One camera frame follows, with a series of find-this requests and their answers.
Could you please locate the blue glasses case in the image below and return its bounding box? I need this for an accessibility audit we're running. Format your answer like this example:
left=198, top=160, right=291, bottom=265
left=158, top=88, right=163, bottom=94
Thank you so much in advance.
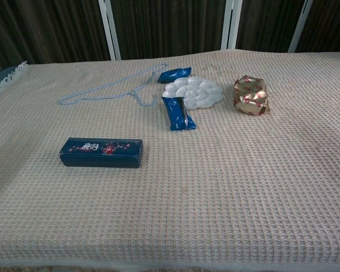
left=59, top=137, right=144, bottom=169

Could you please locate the long blue snack packet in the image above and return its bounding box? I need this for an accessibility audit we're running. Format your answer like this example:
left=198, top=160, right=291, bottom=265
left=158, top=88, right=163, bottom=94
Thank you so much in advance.
left=160, top=96, right=197, bottom=133

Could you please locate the white flower paint palette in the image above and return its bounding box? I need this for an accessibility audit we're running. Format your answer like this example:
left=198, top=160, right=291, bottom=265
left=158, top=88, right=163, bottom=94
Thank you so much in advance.
left=162, top=76, right=224, bottom=111

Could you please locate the small blue snack packet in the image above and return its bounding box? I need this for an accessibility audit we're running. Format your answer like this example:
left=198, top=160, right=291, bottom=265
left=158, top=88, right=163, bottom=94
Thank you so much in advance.
left=158, top=66, right=193, bottom=84

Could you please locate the beige waffle blanket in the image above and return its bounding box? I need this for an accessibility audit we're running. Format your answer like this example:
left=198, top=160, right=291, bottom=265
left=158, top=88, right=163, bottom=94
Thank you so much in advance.
left=0, top=49, right=340, bottom=269

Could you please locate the gold foil snack bag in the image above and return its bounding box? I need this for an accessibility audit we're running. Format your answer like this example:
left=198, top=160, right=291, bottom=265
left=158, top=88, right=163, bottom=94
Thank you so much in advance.
left=233, top=74, right=271, bottom=117

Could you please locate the dark brown slatted panel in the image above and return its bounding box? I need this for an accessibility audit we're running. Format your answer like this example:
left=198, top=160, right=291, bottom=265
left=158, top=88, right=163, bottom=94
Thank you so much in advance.
left=296, top=0, right=340, bottom=54
left=107, top=0, right=233, bottom=61
left=236, top=0, right=304, bottom=52
left=0, top=0, right=114, bottom=72

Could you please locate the teal padded table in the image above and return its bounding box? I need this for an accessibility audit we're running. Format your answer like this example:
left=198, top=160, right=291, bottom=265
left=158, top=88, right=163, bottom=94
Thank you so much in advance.
left=0, top=65, right=18, bottom=92

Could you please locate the light blue wire hanger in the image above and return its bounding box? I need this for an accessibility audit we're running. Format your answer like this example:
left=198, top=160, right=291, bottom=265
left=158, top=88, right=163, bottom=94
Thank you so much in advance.
left=58, top=63, right=169, bottom=107

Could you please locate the white frame post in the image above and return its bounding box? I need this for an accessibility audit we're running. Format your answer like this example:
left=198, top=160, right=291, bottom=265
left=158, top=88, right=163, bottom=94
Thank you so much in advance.
left=220, top=0, right=243, bottom=52
left=287, top=0, right=314, bottom=53
left=98, top=0, right=121, bottom=61

